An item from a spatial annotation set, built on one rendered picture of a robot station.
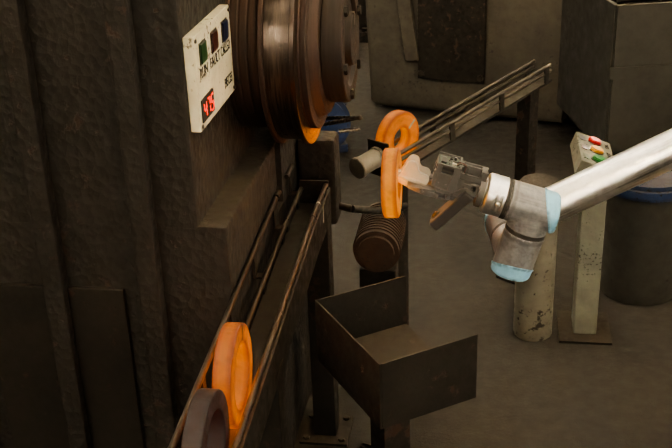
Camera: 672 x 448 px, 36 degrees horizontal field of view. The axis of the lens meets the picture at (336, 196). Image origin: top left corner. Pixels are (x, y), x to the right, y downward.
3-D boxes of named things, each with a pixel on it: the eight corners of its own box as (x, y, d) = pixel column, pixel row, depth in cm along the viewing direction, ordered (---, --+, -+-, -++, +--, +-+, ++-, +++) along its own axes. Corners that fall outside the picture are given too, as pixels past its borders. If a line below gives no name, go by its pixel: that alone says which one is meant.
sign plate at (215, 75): (191, 132, 189) (182, 37, 182) (225, 89, 213) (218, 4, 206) (203, 132, 189) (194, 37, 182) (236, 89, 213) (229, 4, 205)
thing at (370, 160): (349, 176, 279) (347, 156, 276) (371, 163, 284) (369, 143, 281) (365, 181, 275) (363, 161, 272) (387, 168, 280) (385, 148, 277)
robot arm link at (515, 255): (522, 265, 236) (539, 218, 231) (532, 290, 225) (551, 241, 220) (483, 257, 235) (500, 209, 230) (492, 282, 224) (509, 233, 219)
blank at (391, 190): (378, 166, 214) (394, 166, 214) (386, 136, 228) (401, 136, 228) (382, 231, 222) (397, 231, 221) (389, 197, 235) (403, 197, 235)
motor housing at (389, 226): (355, 400, 291) (350, 231, 270) (365, 358, 311) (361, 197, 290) (401, 402, 289) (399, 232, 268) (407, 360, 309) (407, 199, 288)
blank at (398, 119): (389, 173, 289) (398, 176, 287) (366, 142, 278) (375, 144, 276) (417, 131, 294) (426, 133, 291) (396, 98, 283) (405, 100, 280)
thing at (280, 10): (269, 175, 216) (255, -49, 198) (308, 104, 259) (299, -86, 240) (299, 176, 216) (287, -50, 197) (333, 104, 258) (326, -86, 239)
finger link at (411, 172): (393, 151, 222) (434, 163, 221) (386, 175, 224) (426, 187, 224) (391, 156, 219) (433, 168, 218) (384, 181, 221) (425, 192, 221)
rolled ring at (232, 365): (225, 387, 166) (205, 386, 167) (240, 450, 179) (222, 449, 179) (243, 300, 179) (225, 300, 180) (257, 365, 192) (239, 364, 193)
